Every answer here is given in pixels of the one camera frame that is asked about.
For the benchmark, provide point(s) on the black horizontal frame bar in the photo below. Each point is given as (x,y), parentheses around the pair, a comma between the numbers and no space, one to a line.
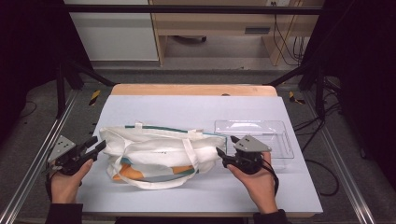
(186,9)

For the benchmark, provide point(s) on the white cabinet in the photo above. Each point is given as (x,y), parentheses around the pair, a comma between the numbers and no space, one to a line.
(115,34)

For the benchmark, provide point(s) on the white canvas tote bag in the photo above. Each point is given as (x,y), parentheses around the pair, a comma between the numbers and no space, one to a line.
(162,146)

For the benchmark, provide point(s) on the wooden table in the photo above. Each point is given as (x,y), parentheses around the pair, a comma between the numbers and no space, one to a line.
(193,89)

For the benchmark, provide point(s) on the black curtain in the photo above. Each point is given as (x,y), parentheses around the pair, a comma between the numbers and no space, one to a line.
(28,46)
(364,62)

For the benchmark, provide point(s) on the person's left hand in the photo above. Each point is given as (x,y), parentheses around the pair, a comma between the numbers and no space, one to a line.
(65,188)

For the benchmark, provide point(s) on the person's right hand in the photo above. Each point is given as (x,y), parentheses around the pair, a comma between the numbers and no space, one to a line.
(260,189)

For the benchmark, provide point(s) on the black metal stand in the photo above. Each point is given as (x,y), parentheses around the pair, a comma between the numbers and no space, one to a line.
(60,90)
(319,90)

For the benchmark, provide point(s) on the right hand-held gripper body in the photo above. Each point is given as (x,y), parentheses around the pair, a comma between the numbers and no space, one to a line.
(250,146)

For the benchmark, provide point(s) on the clear plastic tray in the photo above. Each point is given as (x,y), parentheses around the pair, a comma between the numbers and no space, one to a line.
(275,137)

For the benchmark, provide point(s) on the aluminium rail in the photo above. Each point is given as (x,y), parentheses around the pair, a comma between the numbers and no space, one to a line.
(342,161)
(37,158)

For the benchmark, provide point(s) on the wooden desk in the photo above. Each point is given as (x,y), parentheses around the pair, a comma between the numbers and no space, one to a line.
(218,23)

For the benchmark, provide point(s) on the yellow black tape strip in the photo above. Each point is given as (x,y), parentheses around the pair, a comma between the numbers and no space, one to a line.
(95,97)
(294,98)

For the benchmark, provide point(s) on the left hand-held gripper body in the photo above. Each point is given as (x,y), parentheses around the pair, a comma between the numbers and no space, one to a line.
(62,149)

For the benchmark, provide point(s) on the pale blue table sheet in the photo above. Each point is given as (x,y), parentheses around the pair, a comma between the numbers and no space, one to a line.
(193,109)

